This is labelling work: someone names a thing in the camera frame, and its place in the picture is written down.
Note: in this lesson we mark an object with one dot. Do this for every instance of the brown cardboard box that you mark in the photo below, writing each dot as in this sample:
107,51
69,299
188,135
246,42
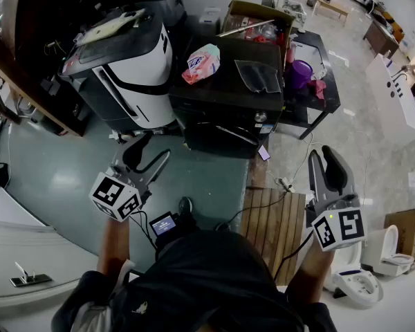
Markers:
406,228

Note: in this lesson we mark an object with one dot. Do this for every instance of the small black screen device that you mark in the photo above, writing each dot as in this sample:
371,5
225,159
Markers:
162,224

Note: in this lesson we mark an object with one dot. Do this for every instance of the small white appliance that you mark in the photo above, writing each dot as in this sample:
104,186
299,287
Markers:
210,15

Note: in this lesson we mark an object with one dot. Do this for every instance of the person's left forearm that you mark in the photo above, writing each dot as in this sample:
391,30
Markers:
113,244

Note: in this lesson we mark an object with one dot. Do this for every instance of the person's black shirt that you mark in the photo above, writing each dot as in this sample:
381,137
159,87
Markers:
207,282

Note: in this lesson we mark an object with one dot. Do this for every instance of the purple cup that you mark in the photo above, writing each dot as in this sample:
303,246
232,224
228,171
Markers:
300,73

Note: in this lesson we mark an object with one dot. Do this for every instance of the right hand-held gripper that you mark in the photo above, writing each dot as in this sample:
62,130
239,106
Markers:
339,223

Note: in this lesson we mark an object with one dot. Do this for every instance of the wooden bench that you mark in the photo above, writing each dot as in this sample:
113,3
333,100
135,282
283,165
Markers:
332,7

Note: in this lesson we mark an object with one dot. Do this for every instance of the white power strip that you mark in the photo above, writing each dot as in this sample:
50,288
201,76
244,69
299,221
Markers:
286,183

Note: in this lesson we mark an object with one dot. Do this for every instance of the flat tray with papers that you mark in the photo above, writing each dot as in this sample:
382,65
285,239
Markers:
107,28

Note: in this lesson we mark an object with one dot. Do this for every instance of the black table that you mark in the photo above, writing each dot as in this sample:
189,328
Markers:
326,95

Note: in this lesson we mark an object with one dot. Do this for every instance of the purple phone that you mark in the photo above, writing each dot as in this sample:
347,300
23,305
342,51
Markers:
264,153

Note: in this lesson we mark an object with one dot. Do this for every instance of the white toilet seat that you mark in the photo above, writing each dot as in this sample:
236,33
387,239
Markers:
356,284

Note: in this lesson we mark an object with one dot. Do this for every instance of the red cloth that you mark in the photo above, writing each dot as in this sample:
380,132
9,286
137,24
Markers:
319,90

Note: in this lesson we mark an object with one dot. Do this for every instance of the metal rod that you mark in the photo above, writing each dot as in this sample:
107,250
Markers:
245,28

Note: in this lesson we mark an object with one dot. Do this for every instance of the dark grey cloth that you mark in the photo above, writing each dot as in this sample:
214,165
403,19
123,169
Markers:
259,76

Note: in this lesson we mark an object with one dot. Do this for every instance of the white and black appliance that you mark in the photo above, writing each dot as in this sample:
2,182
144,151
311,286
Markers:
131,78

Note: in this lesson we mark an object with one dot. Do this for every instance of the dark wooden cabinet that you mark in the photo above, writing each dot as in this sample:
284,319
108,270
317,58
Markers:
31,47

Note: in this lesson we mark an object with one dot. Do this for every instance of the wooden slatted mat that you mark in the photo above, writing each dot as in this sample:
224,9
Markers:
276,230

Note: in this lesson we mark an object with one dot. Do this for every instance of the white toilet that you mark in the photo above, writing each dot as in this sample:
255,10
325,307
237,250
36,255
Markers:
387,251

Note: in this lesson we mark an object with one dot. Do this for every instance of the brown wooden desk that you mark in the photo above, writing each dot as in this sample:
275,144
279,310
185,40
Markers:
380,38

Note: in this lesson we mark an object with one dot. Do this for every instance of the person's black shoe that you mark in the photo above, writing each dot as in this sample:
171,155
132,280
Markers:
185,206

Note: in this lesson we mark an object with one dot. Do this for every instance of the pink detergent packet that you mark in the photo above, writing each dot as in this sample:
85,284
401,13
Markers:
201,63

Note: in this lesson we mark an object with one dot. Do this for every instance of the white sink countertop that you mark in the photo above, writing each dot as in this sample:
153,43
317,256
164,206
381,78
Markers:
396,97

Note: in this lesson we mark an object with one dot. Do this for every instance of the person's right forearm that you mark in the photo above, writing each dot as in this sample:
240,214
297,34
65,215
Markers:
313,272

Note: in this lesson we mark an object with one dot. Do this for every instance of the black washing machine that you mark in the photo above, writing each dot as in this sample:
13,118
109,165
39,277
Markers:
224,92

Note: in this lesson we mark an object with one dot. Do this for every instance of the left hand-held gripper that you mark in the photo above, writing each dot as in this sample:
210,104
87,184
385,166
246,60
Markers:
114,195

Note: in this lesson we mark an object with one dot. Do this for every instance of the open cardboard box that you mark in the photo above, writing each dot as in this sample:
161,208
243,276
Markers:
259,19

